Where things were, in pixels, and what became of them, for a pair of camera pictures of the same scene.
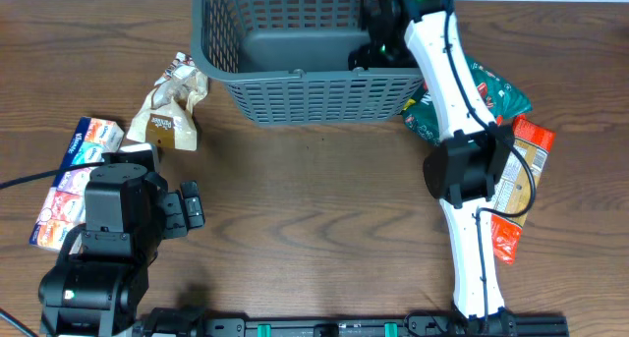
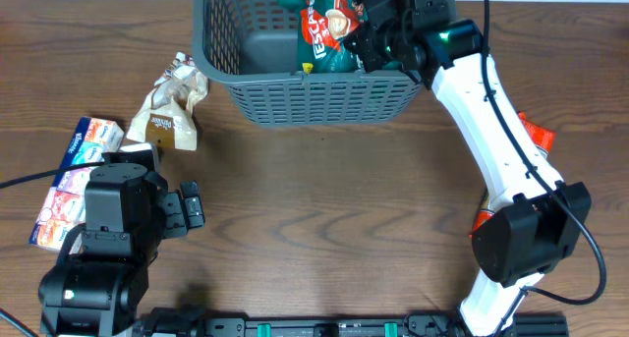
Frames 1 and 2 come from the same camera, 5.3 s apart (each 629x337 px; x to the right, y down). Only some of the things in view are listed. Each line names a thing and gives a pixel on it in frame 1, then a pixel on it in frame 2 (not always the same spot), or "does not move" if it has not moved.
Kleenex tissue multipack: [65, 207] does not move
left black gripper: [188, 219] does not move
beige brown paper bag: [166, 117] does not move
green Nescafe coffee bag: [499, 98] to [326, 15]
